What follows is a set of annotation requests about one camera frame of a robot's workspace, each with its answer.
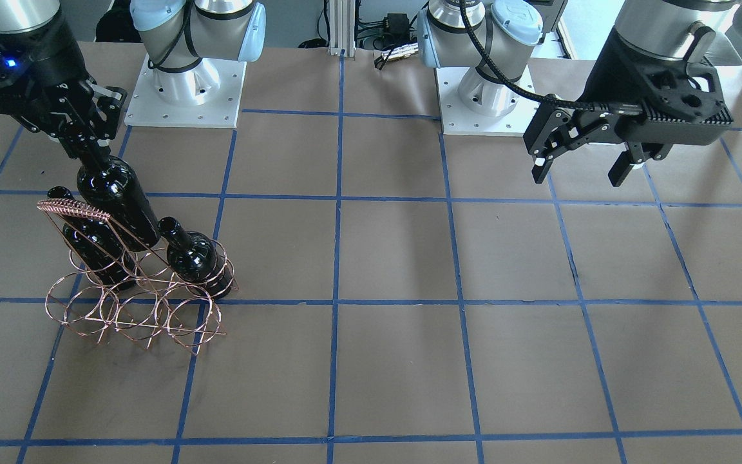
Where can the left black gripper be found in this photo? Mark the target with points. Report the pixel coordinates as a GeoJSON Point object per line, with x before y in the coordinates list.
{"type": "Point", "coordinates": [603, 76]}

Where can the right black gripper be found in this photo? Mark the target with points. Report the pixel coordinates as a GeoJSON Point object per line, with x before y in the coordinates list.
{"type": "Point", "coordinates": [55, 69]}

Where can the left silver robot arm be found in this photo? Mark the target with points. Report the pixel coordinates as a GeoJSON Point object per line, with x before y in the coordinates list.
{"type": "Point", "coordinates": [498, 38]}

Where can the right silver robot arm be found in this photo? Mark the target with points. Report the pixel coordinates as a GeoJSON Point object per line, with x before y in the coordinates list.
{"type": "Point", "coordinates": [177, 35]}

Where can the dark bottle in basket corner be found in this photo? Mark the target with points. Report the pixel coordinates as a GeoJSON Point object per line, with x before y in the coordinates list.
{"type": "Point", "coordinates": [195, 258]}

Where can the dark bottle under basket handle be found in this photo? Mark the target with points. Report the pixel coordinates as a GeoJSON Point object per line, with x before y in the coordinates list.
{"type": "Point", "coordinates": [100, 251]}

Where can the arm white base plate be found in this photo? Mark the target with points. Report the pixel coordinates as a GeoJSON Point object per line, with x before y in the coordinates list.
{"type": "Point", "coordinates": [471, 105]}
{"type": "Point", "coordinates": [208, 96]}

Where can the copper wire wine basket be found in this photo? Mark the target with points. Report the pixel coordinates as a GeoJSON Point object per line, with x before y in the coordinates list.
{"type": "Point", "coordinates": [160, 303]}

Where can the aluminium frame post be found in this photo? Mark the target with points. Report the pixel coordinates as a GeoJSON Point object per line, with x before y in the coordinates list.
{"type": "Point", "coordinates": [341, 26]}

